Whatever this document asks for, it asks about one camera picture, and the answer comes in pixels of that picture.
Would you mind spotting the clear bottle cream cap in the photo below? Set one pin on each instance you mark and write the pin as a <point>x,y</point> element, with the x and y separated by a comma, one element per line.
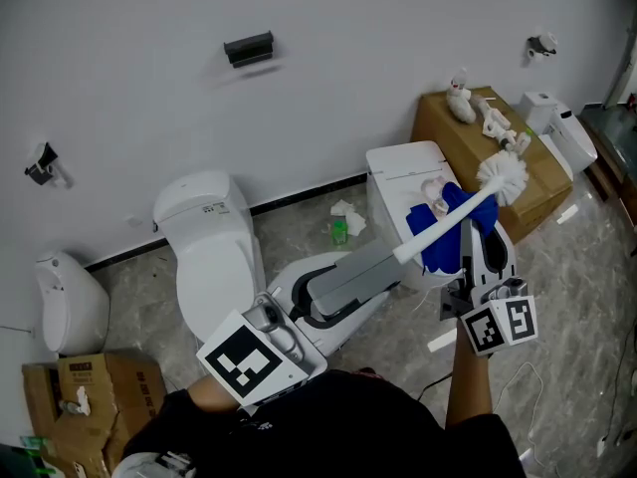
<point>434,189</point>

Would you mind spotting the clear bottle green cap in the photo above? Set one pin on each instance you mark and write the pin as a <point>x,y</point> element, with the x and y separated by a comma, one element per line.
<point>35,442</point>

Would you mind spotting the white phone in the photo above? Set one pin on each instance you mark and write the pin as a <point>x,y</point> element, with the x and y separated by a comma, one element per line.
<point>77,470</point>

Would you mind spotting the person's left forearm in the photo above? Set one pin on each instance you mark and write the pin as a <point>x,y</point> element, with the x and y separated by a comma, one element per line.
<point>216,394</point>

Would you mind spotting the white rectangular platform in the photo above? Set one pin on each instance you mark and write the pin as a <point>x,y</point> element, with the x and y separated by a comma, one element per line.
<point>530,458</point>

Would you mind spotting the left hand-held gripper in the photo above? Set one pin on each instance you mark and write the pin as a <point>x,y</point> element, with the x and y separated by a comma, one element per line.
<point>241,359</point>

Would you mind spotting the white plastic sprayer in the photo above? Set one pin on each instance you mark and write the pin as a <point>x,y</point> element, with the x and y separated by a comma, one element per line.
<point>495,122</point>

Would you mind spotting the white square-tank toilet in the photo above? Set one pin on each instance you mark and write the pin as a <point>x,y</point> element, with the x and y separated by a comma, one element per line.
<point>570,137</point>

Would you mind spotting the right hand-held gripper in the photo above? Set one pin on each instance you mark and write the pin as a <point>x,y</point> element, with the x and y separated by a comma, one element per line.
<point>517,319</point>

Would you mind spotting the plain brown cardboard box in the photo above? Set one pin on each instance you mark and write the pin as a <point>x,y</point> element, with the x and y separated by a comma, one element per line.
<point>448,132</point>

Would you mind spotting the large torn cardboard box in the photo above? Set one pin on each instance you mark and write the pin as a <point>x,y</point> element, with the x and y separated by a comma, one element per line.
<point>132,391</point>

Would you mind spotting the black wall shelf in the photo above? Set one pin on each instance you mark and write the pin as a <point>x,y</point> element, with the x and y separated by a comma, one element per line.
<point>249,48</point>

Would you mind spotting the dark window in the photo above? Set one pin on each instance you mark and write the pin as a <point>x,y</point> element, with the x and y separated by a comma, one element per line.
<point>15,463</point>

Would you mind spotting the white plug adapter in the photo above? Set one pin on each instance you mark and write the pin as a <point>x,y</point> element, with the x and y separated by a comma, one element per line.
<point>602,447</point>

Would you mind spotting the white fluffy bundle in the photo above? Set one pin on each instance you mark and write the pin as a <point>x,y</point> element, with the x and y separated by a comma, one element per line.
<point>462,107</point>

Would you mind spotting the long blue cloth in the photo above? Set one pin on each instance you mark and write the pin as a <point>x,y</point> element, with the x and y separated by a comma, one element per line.
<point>420,222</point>

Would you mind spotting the white flat-lid smart toilet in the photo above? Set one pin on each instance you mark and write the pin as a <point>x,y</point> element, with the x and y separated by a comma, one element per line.
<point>398,162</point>

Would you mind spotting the white spray bottle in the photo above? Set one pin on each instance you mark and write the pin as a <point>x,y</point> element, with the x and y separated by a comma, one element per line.
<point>459,80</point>

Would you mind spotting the person's right forearm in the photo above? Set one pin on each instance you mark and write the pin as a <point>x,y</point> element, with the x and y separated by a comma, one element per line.
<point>470,386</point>

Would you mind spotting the black and white plastic bracket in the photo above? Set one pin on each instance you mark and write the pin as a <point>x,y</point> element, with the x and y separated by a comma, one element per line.
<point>42,165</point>

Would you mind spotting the squat green bottle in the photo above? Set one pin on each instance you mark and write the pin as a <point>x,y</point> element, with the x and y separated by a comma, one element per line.
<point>340,233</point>

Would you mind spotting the crumpled white tissue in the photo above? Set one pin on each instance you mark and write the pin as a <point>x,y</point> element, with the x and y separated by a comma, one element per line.
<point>353,219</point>

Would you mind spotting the white toilet with tank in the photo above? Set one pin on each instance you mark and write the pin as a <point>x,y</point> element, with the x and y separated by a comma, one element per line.
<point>214,267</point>

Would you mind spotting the grey door frame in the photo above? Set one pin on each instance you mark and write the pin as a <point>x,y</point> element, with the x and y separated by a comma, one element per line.
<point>622,77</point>

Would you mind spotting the small white bottle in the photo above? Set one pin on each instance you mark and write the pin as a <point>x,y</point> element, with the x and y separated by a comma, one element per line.
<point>82,400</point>

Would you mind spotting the white egg-shaped toilet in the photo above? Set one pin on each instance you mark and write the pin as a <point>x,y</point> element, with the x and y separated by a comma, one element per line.
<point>74,307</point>

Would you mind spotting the grey wall bracket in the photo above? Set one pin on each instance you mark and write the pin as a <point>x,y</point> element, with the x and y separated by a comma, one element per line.
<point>542,44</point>

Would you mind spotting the person's right black slipper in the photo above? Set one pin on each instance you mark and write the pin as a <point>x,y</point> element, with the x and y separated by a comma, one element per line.
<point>366,370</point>

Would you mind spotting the person's black shirt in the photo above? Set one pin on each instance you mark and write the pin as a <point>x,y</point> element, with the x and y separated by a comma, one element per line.
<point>323,431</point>

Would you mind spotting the dark brown-edged floor ledge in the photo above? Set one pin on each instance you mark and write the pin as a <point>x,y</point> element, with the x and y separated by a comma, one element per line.
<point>614,137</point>

